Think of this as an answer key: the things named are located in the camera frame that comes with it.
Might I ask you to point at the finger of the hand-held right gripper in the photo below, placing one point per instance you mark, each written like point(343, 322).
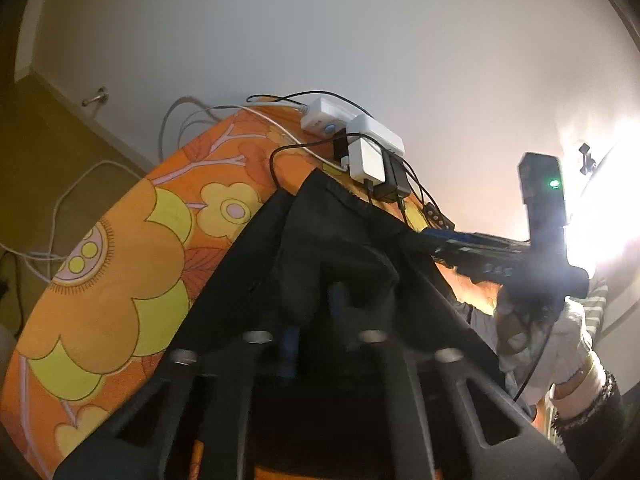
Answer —
point(480, 244)

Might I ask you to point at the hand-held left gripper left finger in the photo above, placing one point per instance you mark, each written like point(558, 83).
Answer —
point(290, 355)

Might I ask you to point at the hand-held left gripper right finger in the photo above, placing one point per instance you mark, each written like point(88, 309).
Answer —
point(345, 310)

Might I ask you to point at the black pants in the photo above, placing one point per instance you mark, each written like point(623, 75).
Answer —
point(325, 240)

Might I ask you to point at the person's right forearm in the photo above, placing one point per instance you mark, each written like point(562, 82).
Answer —
point(595, 425)

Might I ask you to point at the person's right hand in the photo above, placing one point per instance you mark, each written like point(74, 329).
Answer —
point(565, 345)

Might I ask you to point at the black power adapter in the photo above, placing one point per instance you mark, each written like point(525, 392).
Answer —
point(392, 180)

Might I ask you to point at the striped cloth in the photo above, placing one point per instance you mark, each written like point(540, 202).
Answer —
point(597, 305)

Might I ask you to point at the white power adapter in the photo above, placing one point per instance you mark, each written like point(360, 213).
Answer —
point(366, 160)

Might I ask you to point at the white power strip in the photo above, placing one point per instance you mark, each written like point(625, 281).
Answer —
point(375, 132)

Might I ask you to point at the small black plug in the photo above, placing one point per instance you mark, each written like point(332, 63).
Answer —
point(341, 149)

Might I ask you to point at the orange floral bed cover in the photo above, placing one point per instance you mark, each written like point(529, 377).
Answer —
point(125, 285)

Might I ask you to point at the metal door stop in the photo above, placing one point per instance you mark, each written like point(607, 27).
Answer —
point(99, 95)

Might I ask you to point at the black wall hook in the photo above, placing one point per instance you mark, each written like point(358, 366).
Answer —
point(586, 160)

